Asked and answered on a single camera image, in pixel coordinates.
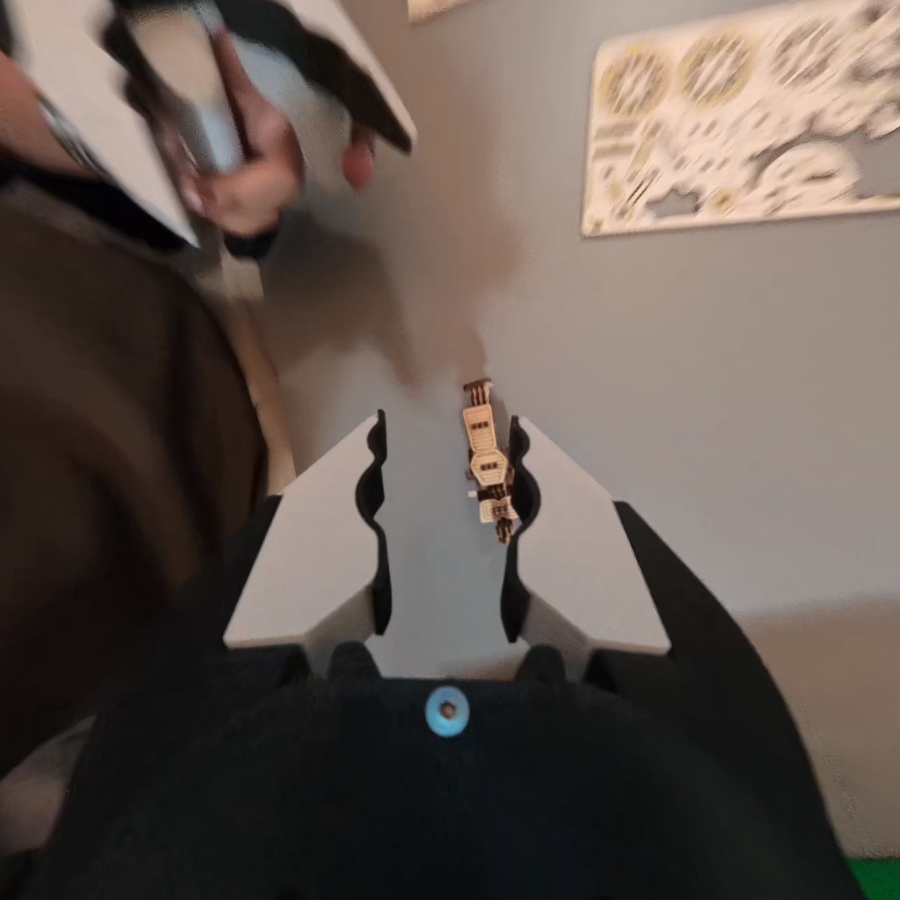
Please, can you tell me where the person's left hand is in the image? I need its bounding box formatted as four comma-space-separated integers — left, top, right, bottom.
151, 35, 377, 240

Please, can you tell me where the person's brown shirt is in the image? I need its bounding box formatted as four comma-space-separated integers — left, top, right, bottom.
0, 169, 296, 781

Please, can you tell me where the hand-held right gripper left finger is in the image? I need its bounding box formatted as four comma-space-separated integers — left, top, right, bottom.
222, 409, 393, 670

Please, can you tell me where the green plastic bin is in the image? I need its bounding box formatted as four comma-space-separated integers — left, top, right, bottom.
847, 856, 900, 900

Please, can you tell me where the silver wrist watch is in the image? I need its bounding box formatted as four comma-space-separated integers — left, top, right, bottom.
35, 95, 106, 177

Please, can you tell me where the wooden puzzle sheet with gears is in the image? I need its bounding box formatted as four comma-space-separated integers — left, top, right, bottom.
580, 0, 900, 238

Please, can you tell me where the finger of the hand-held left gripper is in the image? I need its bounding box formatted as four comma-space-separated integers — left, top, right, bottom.
10, 0, 201, 248
211, 0, 419, 156

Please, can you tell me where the wooden model arm piece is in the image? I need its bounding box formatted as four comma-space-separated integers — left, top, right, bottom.
460, 378, 521, 546

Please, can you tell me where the grey desk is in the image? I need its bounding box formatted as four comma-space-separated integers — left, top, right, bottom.
197, 0, 900, 862

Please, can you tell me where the person's left forearm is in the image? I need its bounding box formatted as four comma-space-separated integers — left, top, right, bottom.
0, 49, 85, 184

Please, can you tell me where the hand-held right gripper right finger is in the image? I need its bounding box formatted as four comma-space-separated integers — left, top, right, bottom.
499, 415, 672, 682

